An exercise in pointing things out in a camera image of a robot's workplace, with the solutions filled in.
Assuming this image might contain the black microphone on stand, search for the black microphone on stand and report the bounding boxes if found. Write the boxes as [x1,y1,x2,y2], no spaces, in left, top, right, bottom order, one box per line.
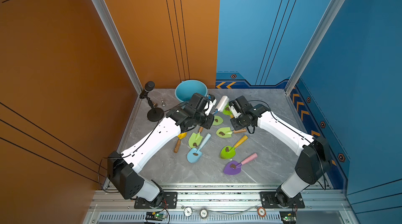
[139,81,164,122]

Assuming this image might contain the purple trowel pink handle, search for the purple trowel pink handle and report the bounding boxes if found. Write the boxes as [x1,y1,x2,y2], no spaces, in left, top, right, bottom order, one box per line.
[223,153,258,175]

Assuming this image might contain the green trowel wooden handle left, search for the green trowel wooden handle left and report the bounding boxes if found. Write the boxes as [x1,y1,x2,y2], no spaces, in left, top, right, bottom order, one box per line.
[188,127,204,148]

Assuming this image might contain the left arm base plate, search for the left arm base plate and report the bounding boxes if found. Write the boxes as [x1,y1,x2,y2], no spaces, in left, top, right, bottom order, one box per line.
[134,191,178,209]

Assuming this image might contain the green trowel wooden handle centre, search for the green trowel wooden handle centre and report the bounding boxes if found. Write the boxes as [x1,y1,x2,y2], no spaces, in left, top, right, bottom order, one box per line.
[216,127,247,138]

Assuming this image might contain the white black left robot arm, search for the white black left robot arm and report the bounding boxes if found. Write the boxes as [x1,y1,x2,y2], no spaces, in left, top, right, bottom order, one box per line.
[106,93,217,206]

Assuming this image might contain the lime trowel yellow handle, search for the lime trowel yellow handle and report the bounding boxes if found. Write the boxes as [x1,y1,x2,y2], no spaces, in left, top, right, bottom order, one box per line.
[220,136,248,159]

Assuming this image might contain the green trowel yellow blue handle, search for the green trowel yellow blue handle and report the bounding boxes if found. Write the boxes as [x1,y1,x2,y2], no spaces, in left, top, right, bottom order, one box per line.
[223,104,234,118]

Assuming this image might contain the green trowel wooden handle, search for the green trowel wooden handle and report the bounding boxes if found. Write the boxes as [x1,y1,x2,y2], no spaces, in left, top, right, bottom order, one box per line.
[216,127,247,138]
[188,127,204,148]

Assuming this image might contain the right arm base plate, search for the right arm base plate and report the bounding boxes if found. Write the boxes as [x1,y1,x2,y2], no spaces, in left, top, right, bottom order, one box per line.
[259,191,305,209]

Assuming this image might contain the light blue trowel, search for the light blue trowel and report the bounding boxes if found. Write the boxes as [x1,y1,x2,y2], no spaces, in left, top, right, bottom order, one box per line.
[187,134,211,163]

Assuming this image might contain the green trowel brown handle upper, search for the green trowel brown handle upper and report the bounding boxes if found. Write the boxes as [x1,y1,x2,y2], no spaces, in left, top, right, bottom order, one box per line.
[213,115,224,126]

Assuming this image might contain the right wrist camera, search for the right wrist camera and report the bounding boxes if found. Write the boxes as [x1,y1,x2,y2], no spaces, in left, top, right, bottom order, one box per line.
[229,101,242,118]

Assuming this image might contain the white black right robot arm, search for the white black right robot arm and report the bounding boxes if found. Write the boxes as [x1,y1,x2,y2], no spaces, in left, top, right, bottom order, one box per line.
[228,96,332,208]

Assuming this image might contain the white cleaning brush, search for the white cleaning brush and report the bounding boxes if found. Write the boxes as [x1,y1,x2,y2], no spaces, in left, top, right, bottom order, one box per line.
[213,95,229,115]

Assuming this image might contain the yellow trowel wooden handle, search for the yellow trowel wooden handle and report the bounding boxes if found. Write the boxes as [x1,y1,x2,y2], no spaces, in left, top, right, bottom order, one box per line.
[173,133,187,153]

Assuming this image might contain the light blue plastic bucket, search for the light blue plastic bucket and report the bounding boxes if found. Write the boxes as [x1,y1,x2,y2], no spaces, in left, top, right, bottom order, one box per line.
[175,80,208,102]

